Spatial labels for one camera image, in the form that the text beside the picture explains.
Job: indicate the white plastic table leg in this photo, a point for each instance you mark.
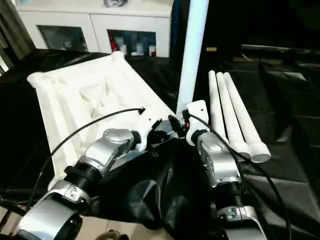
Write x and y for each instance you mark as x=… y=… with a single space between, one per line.
x=192 y=50
x=215 y=105
x=240 y=105
x=227 y=105

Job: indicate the white plastic table top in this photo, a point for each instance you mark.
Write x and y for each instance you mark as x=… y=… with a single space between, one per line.
x=75 y=82

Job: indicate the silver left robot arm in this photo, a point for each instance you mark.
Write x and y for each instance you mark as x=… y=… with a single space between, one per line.
x=100 y=155

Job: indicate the black mat cloth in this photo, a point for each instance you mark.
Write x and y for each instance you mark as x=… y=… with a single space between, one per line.
x=162 y=187

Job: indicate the white glass-door cabinet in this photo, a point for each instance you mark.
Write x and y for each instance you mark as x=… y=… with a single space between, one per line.
x=95 y=25

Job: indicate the grey metal bar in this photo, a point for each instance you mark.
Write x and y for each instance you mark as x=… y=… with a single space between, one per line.
x=280 y=49

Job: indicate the grey bundle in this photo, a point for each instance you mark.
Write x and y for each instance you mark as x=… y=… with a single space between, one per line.
x=115 y=2

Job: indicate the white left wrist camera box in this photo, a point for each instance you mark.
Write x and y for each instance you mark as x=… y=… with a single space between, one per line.
x=147 y=130

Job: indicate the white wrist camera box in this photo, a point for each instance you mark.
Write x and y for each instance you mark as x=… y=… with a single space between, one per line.
x=197 y=112
x=147 y=130

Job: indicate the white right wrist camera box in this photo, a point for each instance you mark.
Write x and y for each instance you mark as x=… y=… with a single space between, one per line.
x=197 y=112

